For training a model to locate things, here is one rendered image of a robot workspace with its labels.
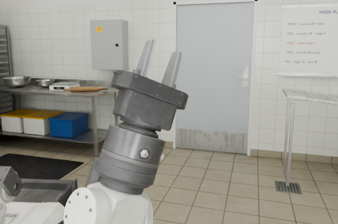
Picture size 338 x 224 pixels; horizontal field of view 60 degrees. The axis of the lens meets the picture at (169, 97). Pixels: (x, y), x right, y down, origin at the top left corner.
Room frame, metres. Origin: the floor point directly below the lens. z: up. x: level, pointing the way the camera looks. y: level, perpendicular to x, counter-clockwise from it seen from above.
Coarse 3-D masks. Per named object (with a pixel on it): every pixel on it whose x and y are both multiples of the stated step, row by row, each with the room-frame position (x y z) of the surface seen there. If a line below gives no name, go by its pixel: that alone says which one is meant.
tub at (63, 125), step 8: (72, 112) 4.37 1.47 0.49; (56, 120) 3.94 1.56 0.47; (64, 120) 3.91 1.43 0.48; (72, 120) 3.90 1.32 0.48; (80, 120) 4.11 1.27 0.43; (56, 128) 3.95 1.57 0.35; (64, 128) 3.92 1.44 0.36; (72, 128) 3.91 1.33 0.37; (80, 128) 4.10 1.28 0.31; (88, 128) 4.30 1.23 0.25; (64, 136) 3.92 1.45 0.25; (72, 136) 3.90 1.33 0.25
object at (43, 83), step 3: (36, 81) 4.28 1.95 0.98; (39, 81) 4.24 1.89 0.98; (42, 81) 4.24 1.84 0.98; (45, 81) 4.25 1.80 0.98; (48, 81) 4.27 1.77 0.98; (51, 81) 4.31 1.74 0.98; (54, 81) 4.41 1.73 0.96; (39, 84) 4.26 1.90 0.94; (42, 84) 4.25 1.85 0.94; (45, 84) 4.26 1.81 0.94; (48, 84) 4.29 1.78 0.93; (51, 84) 4.33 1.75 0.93; (45, 87) 4.32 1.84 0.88
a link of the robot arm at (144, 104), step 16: (112, 80) 0.43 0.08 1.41; (128, 80) 0.41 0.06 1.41; (144, 80) 0.41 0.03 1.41; (128, 96) 0.41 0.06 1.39; (144, 96) 0.41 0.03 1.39; (160, 96) 0.42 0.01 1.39; (176, 96) 0.43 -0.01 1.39; (128, 112) 0.40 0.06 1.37; (144, 112) 0.41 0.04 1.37; (160, 112) 0.42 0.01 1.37; (112, 128) 0.40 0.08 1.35; (128, 128) 0.40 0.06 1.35; (144, 128) 0.41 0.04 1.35; (160, 128) 0.42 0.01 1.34; (112, 144) 0.39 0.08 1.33; (128, 144) 0.38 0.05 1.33; (144, 144) 0.38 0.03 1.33; (160, 144) 0.40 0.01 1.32; (128, 160) 0.37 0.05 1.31; (144, 160) 0.38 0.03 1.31
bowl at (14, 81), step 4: (4, 80) 4.22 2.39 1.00; (8, 80) 4.18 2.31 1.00; (12, 80) 4.18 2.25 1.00; (16, 80) 4.20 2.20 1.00; (20, 80) 4.22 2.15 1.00; (24, 80) 4.27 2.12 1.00; (28, 80) 4.33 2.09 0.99; (8, 84) 4.22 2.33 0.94; (12, 84) 4.21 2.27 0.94; (16, 84) 4.22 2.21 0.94; (20, 84) 4.25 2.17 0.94; (24, 84) 4.29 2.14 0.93
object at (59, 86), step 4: (56, 84) 4.05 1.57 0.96; (60, 84) 4.04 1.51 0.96; (64, 84) 4.03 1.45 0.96; (68, 84) 4.02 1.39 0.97; (72, 84) 4.07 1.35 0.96; (76, 84) 4.17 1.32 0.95; (52, 88) 3.98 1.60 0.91; (56, 88) 3.97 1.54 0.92; (60, 88) 3.96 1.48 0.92; (64, 88) 3.96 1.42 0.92; (68, 88) 3.95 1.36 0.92
